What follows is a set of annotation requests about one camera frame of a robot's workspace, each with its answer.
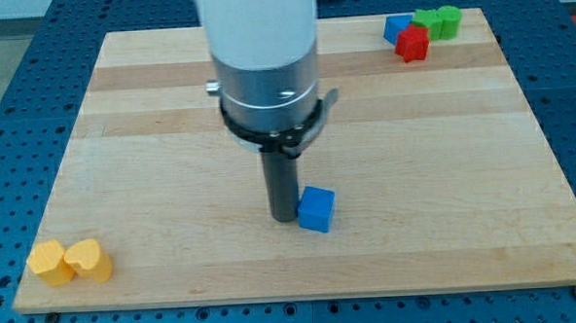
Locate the blue wooden cube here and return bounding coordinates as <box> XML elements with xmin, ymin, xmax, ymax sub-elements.
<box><xmin>298</xmin><ymin>186</ymin><xmax>336</xmax><ymax>233</ymax></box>

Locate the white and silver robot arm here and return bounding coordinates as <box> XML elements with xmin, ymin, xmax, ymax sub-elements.
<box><xmin>196</xmin><ymin>0</ymin><xmax>318</xmax><ymax>133</ymax></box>

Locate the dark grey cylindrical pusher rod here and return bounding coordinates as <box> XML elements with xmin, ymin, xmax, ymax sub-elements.
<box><xmin>261</xmin><ymin>152</ymin><xmax>300</xmax><ymax>222</ymax></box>

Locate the light wooden board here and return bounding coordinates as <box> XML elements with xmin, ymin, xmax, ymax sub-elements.
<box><xmin>14</xmin><ymin>8</ymin><xmax>576</xmax><ymax>314</ymax></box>

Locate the red star block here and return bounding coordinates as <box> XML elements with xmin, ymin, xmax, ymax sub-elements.
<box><xmin>394</xmin><ymin>24</ymin><xmax>430</xmax><ymax>63</ymax></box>

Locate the blue wedge block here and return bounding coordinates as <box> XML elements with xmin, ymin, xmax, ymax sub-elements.
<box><xmin>383</xmin><ymin>14</ymin><xmax>413</xmax><ymax>45</ymax></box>

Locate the green star block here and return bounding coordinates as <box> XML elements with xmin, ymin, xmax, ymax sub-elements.
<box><xmin>412</xmin><ymin>9</ymin><xmax>443</xmax><ymax>41</ymax></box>

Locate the green cylinder block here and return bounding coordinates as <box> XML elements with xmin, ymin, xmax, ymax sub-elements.
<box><xmin>437</xmin><ymin>5</ymin><xmax>463</xmax><ymax>40</ymax></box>

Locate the yellow heart block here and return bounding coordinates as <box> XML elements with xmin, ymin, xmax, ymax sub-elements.
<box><xmin>64</xmin><ymin>238</ymin><xmax>114</xmax><ymax>283</ymax></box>

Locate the yellow pentagon block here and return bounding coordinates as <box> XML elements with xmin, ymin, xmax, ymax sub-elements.
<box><xmin>26</xmin><ymin>239</ymin><xmax>76</xmax><ymax>287</ymax></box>

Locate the black clamp ring with lever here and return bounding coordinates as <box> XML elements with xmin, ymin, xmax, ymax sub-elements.
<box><xmin>218</xmin><ymin>88</ymin><xmax>342</xmax><ymax>163</ymax></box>

